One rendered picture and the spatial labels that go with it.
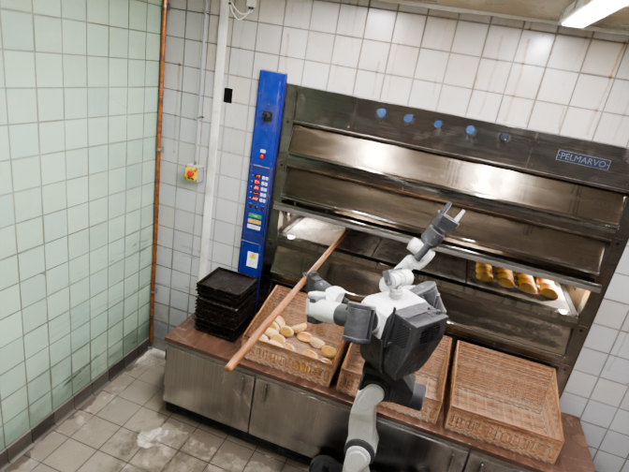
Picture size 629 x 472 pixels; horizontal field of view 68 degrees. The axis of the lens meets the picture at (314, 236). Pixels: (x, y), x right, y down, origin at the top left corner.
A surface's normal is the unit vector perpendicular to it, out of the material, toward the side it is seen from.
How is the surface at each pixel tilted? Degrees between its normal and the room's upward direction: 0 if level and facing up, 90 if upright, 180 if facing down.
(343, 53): 90
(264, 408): 90
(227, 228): 90
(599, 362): 90
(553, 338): 70
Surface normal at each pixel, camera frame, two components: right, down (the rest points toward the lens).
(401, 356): -0.78, 0.11
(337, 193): -0.24, -0.03
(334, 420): -0.30, 0.30
